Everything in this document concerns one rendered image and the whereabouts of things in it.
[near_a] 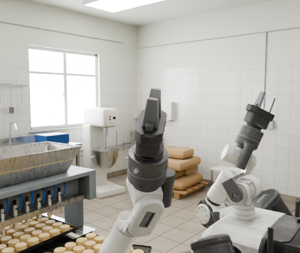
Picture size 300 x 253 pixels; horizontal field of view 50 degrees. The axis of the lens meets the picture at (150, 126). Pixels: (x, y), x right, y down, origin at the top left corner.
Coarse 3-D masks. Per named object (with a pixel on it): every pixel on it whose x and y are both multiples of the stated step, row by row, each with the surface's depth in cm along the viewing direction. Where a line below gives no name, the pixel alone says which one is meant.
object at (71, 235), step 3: (66, 234) 160; (69, 234) 160; (72, 234) 160; (75, 234) 160; (60, 237) 164; (63, 237) 162; (66, 237) 161; (69, 237) 160; (72, 237) 158; (75, 237) 157; (57, 240) 165; (60, 240) 164; (63, 240) 162; (66, 240) 161; (69, 240) 160; (63, 243) 163
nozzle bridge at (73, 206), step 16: (64, 176) 162; (80, 176) 168; (0, 192) 135; (16, 192) 139; (80, 192) 179; (32, 208) 154; (48, 208) 157; (64, 208) 189; (80, 208) 184; (0, 224) 137; (80, 224) 185
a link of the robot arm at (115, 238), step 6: (114, 228) 78; (108, 234) 82; (114, 234) 78; (120, 234) 77; (108, 240) 80; (114, 240) 78; (120, 240) 77; (126, 240) 77; (132, 240) 78; (102, 246) 81; (108, 246) 79; (114, 246) 78; (120, 246) 78; (126, 246) 78; (102, 252) 80; (108, 252) 79; (114, 252) 79; (120, 252) 79; (126, 252) 80
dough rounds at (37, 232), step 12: (12, 228) 166; (24, 228) 162; (36, 228) 164; (48, 228) 162; (60, 228) 163; (72, 228) 167; (0, 240) 152; (12, 240) 148; (24, 240) 150; (36, 240) 148; (0, 252) 141; (12, 252) 138
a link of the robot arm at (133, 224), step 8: (144, 200) 71; (152, 200) 70; (160, 200) 72; (136, 208) 71; (144, 208) 70; (152, 208) 71; (160, 208) 72; (120, 216) 78; (128, 216) 80; (136, 216) 71; (144, 216) 72; (152, 216) 72; (160, 216) 73; (120, 224) 76; (128, 224) 72; (136, 224) 72; (144, 224) 73; (152, 224) 74; (120, 232) 77; (128, 232) 74; (136, 232) 73; (144, 232) 74
